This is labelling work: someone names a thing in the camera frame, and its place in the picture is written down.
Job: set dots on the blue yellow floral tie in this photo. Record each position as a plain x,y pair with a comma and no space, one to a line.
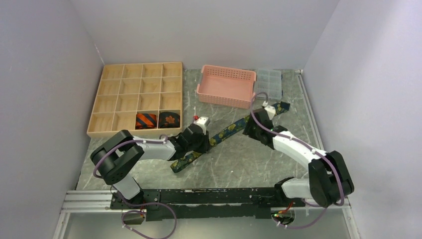
224,134

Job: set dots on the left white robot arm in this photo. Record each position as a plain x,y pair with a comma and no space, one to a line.
115,159

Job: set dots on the pink plastic basket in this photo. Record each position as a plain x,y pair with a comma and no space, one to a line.
226,86

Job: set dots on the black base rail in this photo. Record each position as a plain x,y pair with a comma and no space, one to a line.
160,204

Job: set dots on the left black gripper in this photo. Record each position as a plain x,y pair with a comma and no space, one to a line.
205,142

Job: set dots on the orange navy striped tie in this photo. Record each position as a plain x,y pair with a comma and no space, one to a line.
145,121

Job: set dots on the wooden compartment tray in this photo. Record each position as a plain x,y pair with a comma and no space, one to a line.
127,89

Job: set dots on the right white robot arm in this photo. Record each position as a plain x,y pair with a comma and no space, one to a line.
328,181

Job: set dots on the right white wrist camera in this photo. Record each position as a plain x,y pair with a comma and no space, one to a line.
269,109

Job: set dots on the dark rolled tie orange leaf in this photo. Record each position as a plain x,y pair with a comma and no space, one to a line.
169,119

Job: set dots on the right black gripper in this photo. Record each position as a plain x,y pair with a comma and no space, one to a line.
249,131

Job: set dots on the clear plastic organizer box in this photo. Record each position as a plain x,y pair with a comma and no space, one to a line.
270,82

